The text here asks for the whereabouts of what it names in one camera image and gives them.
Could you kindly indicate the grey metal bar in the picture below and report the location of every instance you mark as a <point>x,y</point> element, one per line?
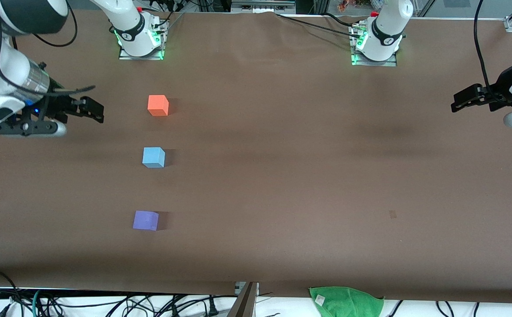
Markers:
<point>247,304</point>

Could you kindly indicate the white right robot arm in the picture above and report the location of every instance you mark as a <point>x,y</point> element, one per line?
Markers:
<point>0,66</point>

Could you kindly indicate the purple foam block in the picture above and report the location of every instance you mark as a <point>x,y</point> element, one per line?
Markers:
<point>145,220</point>

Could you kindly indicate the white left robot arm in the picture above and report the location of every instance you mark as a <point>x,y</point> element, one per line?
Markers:
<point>385,26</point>

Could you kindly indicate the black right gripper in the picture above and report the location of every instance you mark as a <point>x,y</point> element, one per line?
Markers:
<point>58,106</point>

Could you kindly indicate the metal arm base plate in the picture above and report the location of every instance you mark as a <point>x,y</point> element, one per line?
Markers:
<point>372,63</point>
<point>126,55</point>

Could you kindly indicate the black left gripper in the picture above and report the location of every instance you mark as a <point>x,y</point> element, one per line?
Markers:
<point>498,93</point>

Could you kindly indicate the green cloth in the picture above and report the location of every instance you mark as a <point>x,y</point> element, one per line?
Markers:
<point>348,304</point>

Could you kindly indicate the light blue foam block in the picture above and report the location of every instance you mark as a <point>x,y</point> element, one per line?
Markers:
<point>153,156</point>

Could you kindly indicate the colourful background clutter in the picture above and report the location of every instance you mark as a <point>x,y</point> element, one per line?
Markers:
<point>346,5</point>

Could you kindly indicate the orange foam block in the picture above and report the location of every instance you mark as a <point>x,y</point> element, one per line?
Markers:
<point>157,105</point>

